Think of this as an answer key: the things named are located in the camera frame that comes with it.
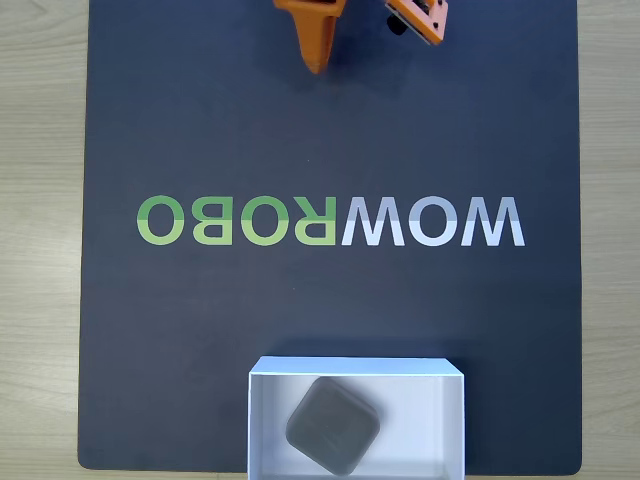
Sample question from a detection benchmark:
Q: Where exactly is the grey square usb charger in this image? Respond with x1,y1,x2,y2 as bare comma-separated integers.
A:
284,375,382,477

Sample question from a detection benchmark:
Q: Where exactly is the white cardboard bin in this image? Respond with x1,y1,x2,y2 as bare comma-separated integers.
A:
247,355,466,480

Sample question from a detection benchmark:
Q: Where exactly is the dark grey wowrobo mat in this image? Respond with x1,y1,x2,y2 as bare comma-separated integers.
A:
77,0,584,474

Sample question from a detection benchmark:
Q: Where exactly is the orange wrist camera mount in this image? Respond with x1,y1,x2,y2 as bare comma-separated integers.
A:
383,0,450,48

